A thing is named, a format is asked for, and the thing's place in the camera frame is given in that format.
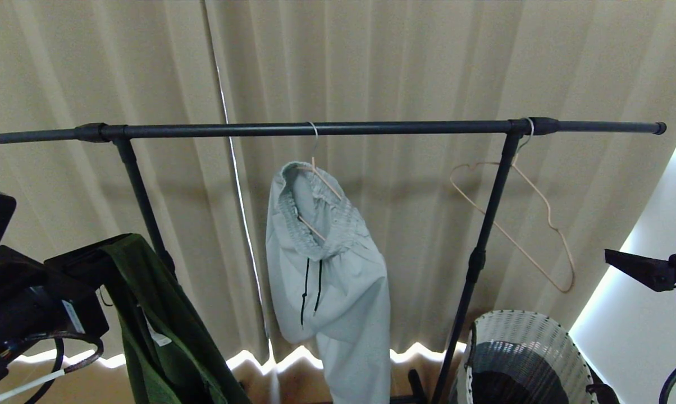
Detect pink clothes hanger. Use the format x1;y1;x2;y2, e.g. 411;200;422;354
296;121;344;242
449;132;575;293

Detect black clothes rack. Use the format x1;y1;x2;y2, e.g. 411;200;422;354
0;117;667;404

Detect green garment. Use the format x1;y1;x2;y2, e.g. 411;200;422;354
99;233;252;404

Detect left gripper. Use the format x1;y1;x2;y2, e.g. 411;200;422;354
0;247;111;362

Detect white laundry basket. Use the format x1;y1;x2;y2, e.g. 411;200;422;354
450;310;619;404

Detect pale grey shorts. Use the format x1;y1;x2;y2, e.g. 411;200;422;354
265;162;392;404

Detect beige curtain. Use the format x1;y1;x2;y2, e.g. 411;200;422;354
0;0;676;371

